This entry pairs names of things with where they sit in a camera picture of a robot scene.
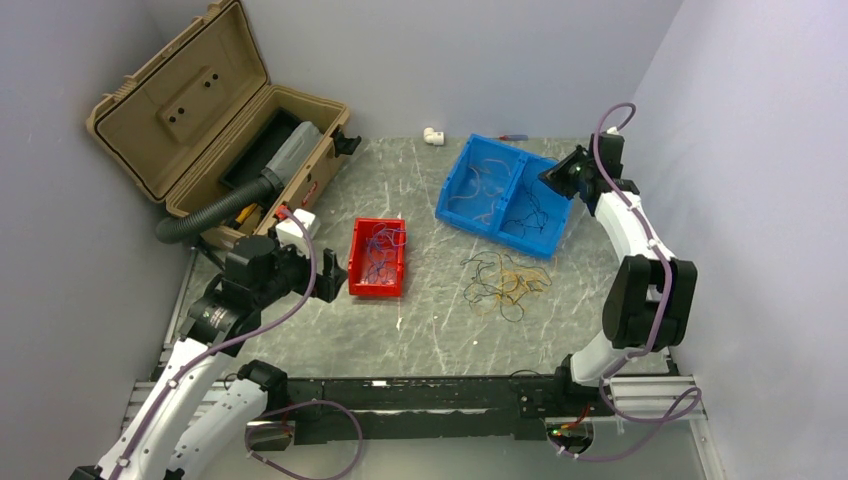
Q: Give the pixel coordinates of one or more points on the grey canister in toolbox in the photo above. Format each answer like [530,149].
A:
[286,161]

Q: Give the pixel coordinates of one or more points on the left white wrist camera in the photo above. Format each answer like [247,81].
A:
[293,227]

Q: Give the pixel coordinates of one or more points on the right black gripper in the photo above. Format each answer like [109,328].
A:
[555,176]

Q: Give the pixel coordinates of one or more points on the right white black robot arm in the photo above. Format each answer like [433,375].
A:
[648,306]

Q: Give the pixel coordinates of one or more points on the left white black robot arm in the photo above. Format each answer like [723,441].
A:
[169,438]

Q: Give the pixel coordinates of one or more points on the black aluminium base frame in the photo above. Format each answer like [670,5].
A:
[522,406]

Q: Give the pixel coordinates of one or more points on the tan open toolbox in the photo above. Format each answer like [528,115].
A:
[179,124]

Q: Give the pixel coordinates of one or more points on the blue divided plastic bin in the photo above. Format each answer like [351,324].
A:
[493,191]

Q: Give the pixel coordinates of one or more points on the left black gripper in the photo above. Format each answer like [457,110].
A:
[325,288]

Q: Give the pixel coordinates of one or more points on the white pipe elbow fitting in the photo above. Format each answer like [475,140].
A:
[433,137]

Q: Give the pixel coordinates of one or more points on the red plastic bin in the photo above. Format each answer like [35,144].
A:
[376,265]

